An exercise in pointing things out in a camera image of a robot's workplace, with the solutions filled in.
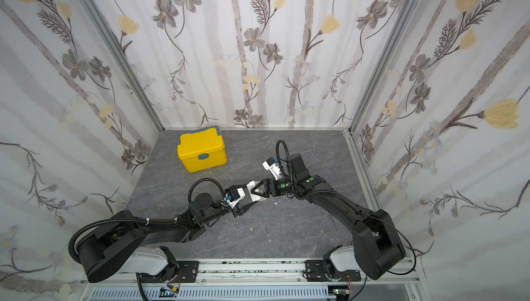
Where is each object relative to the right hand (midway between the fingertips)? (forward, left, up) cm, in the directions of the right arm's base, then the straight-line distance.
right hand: (260, 191), depth 76 cm
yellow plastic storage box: (+22, +28, -6) cm, 36 cm away
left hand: (0, +3, -1) cm, 3 cm away
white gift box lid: (-3, +2, +1) cm, 3 cm away
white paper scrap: (-9, +4, -17) cm, 20 cm away
